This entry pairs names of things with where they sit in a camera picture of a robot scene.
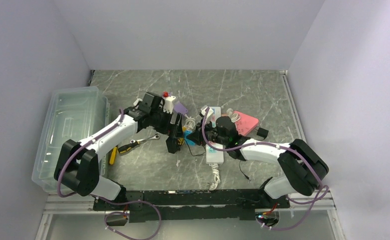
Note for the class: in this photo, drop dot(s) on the purple flat box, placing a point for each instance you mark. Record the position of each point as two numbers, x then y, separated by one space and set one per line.
180 108

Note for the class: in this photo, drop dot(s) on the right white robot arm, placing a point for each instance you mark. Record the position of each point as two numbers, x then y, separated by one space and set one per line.
303 170

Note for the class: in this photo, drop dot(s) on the small white power strip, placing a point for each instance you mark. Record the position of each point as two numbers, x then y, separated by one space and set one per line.
137 101

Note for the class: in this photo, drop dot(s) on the black cube adapter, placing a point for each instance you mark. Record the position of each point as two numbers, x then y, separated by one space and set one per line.
173 145

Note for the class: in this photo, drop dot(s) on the silver ratchet wrench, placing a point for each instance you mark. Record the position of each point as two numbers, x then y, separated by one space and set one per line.
154 137

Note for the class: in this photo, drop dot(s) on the black base frame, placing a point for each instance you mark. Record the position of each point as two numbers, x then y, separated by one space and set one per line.
241 204

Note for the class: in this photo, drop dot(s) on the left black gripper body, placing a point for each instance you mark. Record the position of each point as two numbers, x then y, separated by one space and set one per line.
161 120

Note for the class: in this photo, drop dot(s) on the clear plastic storage bin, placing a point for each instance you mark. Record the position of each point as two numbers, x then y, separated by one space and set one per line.
75 114

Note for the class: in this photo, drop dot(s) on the black power adapter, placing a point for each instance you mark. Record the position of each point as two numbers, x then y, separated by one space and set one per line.
262 132

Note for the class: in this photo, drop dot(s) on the black yellow screwdriver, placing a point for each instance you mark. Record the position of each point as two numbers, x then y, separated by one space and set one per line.
125 148

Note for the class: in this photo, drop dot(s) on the pink triangular power strip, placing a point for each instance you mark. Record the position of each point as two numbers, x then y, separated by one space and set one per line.
245 123

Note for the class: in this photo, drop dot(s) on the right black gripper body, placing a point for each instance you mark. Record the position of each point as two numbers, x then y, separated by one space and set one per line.
212 133

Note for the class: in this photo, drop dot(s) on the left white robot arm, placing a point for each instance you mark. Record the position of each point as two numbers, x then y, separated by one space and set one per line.
77 170

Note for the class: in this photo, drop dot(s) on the yellow black small tool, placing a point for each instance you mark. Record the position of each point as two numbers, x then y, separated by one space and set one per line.
113 155

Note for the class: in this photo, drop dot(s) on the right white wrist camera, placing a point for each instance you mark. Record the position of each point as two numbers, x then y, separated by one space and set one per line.
206 113

